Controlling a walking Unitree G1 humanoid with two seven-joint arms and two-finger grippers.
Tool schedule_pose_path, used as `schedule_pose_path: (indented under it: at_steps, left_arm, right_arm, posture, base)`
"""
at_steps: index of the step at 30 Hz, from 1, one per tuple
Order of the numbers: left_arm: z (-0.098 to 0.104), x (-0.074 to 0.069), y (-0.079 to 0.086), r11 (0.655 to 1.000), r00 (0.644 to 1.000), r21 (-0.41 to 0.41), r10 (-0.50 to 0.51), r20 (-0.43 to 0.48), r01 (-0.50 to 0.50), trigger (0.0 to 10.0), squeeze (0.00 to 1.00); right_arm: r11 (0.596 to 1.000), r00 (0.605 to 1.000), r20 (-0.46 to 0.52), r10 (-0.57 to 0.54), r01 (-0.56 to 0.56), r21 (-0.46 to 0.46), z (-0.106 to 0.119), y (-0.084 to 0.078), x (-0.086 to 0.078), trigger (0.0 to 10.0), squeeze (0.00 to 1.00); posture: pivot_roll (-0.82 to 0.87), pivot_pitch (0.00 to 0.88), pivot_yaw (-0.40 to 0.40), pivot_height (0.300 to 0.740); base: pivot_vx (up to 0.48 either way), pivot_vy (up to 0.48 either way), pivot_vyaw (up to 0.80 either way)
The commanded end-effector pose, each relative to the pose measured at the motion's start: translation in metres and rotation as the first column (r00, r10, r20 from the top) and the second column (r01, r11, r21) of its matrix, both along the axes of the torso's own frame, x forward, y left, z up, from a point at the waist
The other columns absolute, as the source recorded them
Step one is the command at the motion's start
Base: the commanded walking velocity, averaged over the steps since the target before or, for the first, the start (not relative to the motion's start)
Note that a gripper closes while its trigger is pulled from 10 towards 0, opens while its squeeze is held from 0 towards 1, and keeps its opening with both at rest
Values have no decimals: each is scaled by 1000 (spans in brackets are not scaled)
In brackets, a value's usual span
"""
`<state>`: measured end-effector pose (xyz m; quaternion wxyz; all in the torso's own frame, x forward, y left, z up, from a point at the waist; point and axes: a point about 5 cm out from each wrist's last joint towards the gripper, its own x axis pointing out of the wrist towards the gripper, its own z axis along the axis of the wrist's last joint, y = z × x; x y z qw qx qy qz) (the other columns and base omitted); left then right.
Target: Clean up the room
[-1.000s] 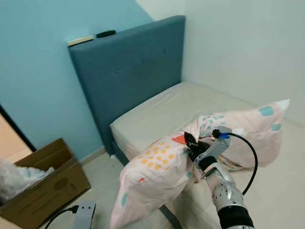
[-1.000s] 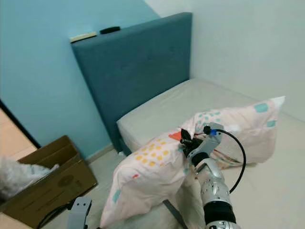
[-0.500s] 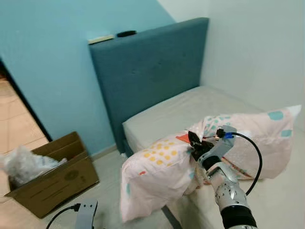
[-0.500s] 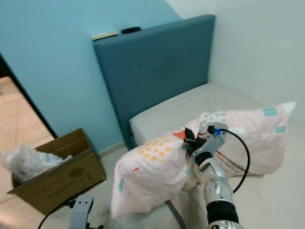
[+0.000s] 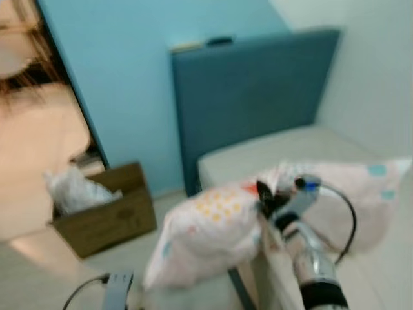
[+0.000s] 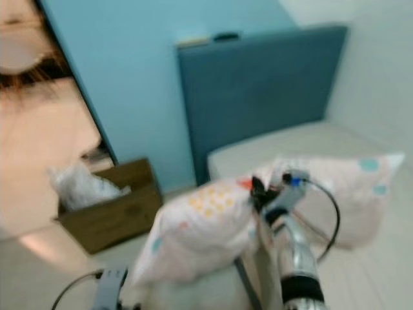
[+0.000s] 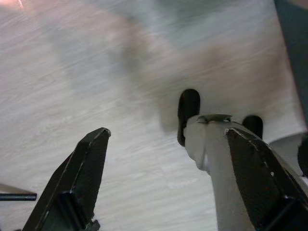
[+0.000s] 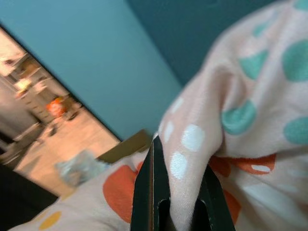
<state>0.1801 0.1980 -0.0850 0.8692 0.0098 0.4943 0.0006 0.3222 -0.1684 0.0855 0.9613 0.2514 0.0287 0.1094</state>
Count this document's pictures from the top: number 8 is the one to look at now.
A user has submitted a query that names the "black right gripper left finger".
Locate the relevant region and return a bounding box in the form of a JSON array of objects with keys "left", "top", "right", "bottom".
[{"left": 131, "top": 136, "right": 172, "bottom": 231}]

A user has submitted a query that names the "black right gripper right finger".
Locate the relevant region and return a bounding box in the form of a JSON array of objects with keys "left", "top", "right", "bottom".
[{"left": 192, "top": 166, "right": 238, "bottom": 231}]

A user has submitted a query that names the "orange round object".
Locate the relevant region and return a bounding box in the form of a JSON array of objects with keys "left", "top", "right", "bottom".
[{"left": 46, "top": 97, "right": 65, "bottom": 116}]

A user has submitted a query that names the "pink dotted pillow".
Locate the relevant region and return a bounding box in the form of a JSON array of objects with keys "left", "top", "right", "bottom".
[{"left": 7, "top": 0, "right": 308, "bottom": 231}]

